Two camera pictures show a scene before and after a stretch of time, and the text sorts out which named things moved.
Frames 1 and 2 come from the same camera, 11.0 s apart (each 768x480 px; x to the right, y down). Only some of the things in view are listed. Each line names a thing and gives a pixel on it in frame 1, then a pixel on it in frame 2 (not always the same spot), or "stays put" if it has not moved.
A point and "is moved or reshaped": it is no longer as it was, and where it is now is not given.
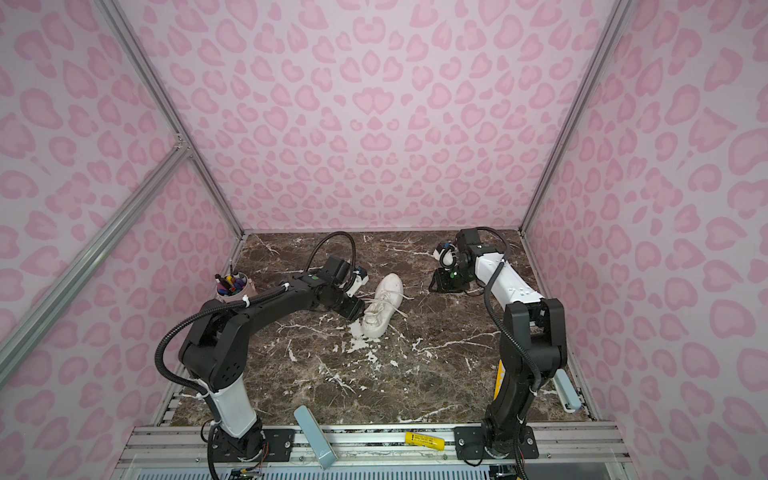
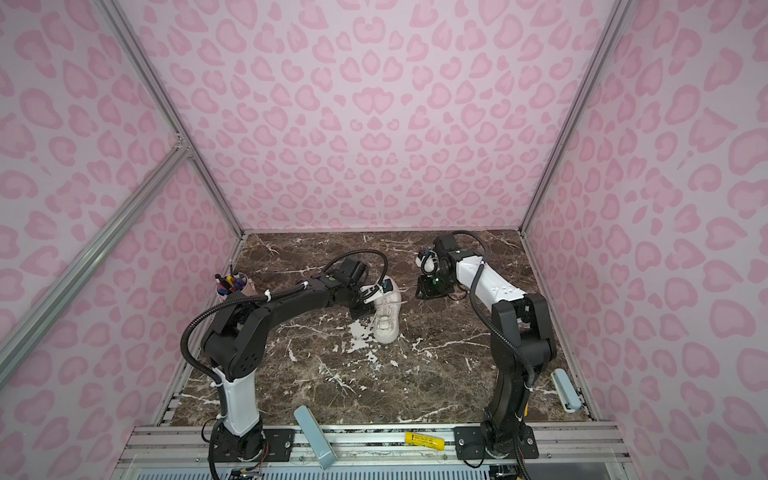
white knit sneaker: [389, 291] is moved or reshaped
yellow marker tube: [425, 441] stays put
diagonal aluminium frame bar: [24, 331] stays put
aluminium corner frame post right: [614, 24] stays put
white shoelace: [384, 301] is moved or reshaped
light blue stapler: [565, 392] stays put
